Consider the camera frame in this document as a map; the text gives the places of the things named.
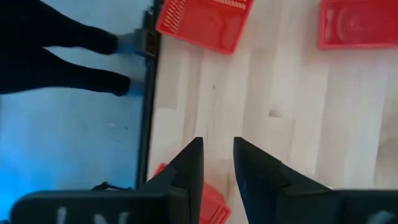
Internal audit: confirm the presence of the black aluminium table frame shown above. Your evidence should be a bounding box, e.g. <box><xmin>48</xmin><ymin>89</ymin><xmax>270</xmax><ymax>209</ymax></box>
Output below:
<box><xmin>135</xmin><ymin>0</ymin><xmax>164</xmax><ymax>191</ymax></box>

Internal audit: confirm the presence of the red plastic slotted basket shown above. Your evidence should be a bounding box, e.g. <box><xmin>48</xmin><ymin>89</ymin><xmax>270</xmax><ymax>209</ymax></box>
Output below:
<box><xmin>155</xmin><ymin>0</ymin><xmax>256</xmax><ymax>55</ymax></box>
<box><xmin>154</xmin><ymin>162</ymin><xmax>232</xmax><ymax>224</ymax></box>
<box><xmin>317</xmin><ymin>0</ymin><xmax>398</xmax><ymax>50</ymax></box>

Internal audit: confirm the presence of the thin black cable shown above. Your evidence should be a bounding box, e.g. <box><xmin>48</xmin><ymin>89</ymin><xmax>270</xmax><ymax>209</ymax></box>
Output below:
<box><xmin>90</xmin><ymin>182</ymin><xmax>135</xmax><ymax>192</ymax></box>

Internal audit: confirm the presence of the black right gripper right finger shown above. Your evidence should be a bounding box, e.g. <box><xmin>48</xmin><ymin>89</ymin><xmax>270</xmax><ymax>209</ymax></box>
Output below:
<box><xmin>233</xmin><ymin>136</ymin><xmax>398</xmax><ymax>224</ymax></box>

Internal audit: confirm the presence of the person's light shoe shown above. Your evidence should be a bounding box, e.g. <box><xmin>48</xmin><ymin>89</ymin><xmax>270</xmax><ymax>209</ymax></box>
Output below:
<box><xmin>116</xmin><ymin>29</ymin><xmax>146</xmax><ymax>57</ymax></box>
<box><xmin>126</xmin><ymin>79</ymin><xmax>146</xmax><ymax>98</ymax></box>

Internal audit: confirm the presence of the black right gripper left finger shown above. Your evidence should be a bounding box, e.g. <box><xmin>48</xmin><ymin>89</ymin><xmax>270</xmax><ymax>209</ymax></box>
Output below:
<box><xmin>9</xmin><ymin>136</ymin><xmax>205</xmax><ymax>224</ymax></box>

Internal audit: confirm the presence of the person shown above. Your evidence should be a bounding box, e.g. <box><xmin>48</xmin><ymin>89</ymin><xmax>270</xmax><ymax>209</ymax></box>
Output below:
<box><xmin>0</xmin><ymin>0</ymin><xmax>131</xmax><ymax>96</ymax></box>

